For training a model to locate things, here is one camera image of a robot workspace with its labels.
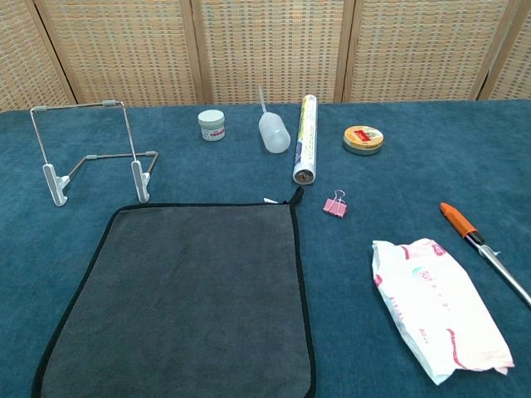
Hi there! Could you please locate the grey blue microfibre cloth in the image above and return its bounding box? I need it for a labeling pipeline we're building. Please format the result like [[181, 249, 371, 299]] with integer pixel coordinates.
[[32, 185, 317, 398]]

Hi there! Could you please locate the translucent squeeze bottle with nozzle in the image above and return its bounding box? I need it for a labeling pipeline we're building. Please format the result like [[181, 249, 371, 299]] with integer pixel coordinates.
[[257, 85, 292, 155]]

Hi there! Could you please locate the pink binder clip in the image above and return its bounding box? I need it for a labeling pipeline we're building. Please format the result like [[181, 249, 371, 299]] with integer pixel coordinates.
[[322, 188, 348, 218]]

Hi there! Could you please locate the white cylindrical tube roll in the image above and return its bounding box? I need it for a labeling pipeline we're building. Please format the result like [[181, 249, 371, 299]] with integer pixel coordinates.
[[291, 94, 319, 186]]

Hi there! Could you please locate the small white jar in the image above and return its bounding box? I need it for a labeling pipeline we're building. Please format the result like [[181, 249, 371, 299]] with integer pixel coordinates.
[[197, 109, 227, 143]]

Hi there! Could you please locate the round tin with yellow lid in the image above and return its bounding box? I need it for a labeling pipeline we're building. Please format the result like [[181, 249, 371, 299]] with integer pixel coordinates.
[[342, 124, 385, 157]]

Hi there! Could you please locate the teal table cover cloth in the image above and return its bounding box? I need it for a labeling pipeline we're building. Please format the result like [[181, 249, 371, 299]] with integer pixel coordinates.
[[0, 98, 531, 398]]

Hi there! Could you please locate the woven wooden folding screen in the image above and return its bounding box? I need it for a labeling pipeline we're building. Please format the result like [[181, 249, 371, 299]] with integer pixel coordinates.
[[0, 0, 531, 113]]

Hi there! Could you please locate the white and pink wipes pack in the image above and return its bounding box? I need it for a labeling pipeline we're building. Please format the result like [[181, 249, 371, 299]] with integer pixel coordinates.
[[371, 237, 516, 386]]

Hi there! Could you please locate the steel ladle with orange handle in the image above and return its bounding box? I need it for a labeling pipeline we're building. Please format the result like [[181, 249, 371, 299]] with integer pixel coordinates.
[[439, 201, 531, 308]]

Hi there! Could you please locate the folding metal wire stand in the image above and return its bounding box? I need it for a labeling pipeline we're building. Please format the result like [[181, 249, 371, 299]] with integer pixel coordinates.
[[29, 99, 160, 207]]

